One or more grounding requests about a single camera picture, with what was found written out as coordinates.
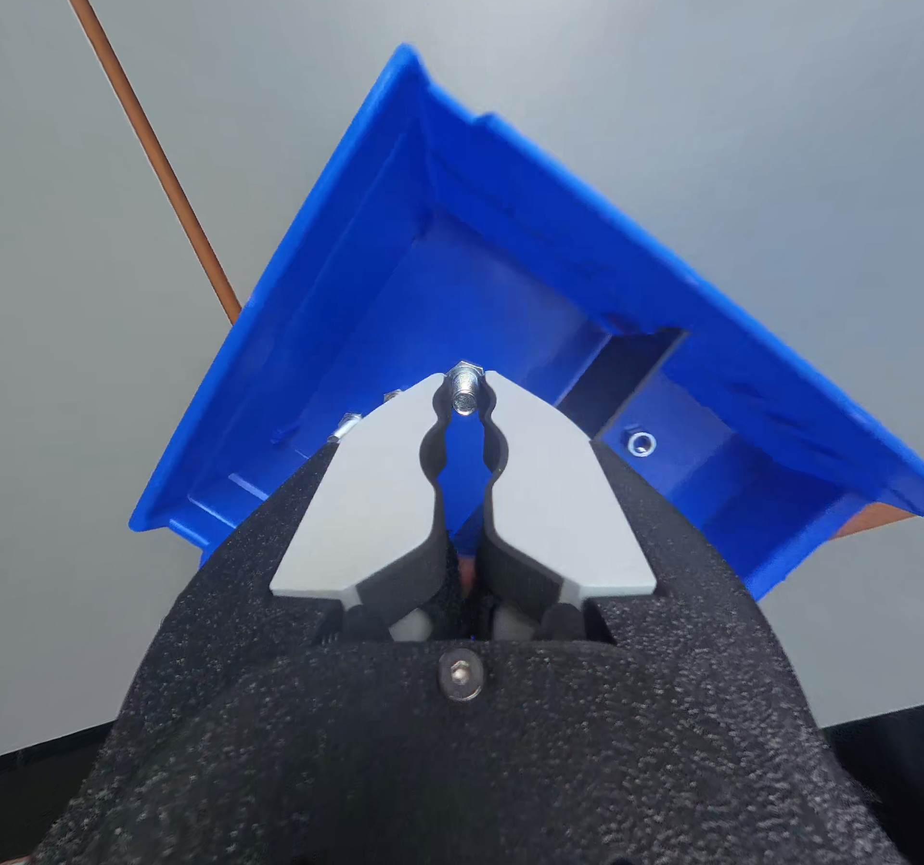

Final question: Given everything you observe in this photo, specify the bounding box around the blue plastic bin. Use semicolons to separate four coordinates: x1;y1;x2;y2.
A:
128;42;924;602

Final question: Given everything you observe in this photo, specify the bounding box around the grey table with wooden edge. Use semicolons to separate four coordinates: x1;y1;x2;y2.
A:
38;0;244;326

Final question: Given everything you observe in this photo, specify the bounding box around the black bin divider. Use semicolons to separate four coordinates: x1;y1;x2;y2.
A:
557;327;690;440

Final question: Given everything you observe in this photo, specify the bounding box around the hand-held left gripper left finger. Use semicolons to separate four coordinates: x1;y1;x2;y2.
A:
269;372;449;602

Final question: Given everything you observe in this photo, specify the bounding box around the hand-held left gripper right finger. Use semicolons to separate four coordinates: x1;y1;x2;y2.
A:
476;370;658;602

